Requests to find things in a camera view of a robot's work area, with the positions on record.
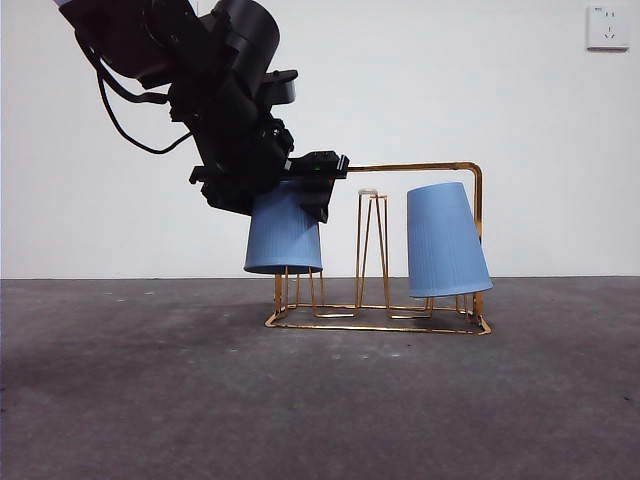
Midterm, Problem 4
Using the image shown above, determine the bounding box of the blue ribbed plastic cup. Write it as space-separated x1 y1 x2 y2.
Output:
405 181 494 300
243 179 325 275

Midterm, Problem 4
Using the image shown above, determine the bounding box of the gold wire cup rack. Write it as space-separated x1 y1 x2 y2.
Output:
263 160 494 336

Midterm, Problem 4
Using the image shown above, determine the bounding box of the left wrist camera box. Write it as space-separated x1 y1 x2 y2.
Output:
263 69 300 107

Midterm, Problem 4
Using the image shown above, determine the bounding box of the white wall power socket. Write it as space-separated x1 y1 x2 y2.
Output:
585 4 630 52

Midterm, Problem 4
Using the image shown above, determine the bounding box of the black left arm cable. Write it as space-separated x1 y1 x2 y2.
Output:
74 29 194 156

